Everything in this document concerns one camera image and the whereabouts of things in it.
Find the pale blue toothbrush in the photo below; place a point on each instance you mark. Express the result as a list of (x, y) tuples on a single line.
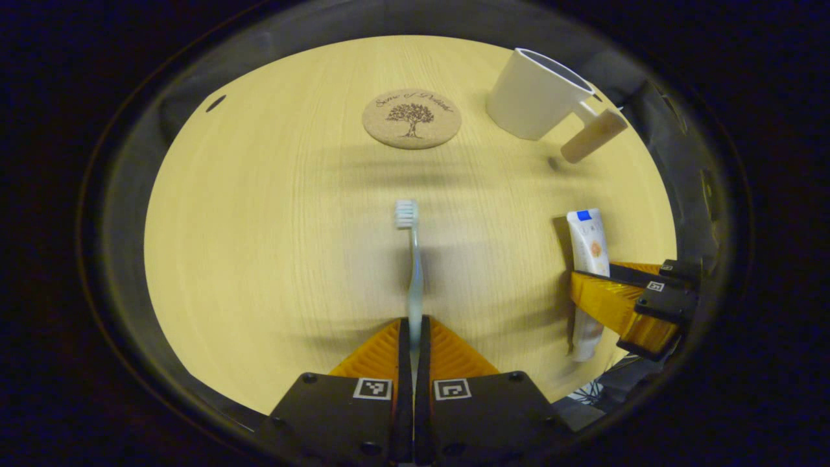
[(415, 279)]

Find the black backdrop cloth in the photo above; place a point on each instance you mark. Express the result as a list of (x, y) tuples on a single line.
[(639, 110)]

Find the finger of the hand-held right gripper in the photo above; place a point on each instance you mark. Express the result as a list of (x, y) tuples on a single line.
[(668, 301), (681, 271)]

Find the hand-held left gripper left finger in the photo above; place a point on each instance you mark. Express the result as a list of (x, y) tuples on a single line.
[(404, 376)]

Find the round cork coaster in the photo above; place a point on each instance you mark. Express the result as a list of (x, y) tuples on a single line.
[(389, 130)]

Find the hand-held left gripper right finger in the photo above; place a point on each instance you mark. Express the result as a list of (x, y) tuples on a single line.
[(423, 376)]

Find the white toothpaste tube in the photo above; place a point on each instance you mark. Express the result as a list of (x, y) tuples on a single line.
[(589, 246)]

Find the light wooden desktop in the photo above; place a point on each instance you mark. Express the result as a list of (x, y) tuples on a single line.
[(272, 246)]

